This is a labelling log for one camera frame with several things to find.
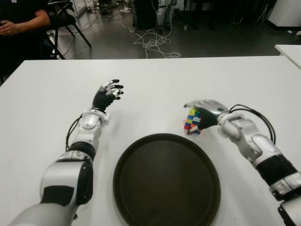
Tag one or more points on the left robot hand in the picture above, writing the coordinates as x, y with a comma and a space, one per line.
102, 100

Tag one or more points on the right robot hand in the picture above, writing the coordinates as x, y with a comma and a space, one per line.
211, 108

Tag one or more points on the multicoloured Rubik's cube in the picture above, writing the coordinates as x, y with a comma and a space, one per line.
191, 117

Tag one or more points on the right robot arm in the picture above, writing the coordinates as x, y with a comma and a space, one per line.
237, 127

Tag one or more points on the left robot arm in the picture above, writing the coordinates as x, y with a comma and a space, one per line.
89, 120

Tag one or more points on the dark round plate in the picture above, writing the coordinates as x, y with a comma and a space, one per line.
167, 181

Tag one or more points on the black folding chair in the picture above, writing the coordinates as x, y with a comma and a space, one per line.
65, 18

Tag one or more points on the white side table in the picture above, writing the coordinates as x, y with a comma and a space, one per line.
290, 53

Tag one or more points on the white humanoid robot legs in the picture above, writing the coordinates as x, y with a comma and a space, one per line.
162, 14

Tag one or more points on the person in black shirt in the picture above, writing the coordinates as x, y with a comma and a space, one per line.
21, 11

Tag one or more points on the white cabinet with black base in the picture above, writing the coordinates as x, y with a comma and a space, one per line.
287, 11

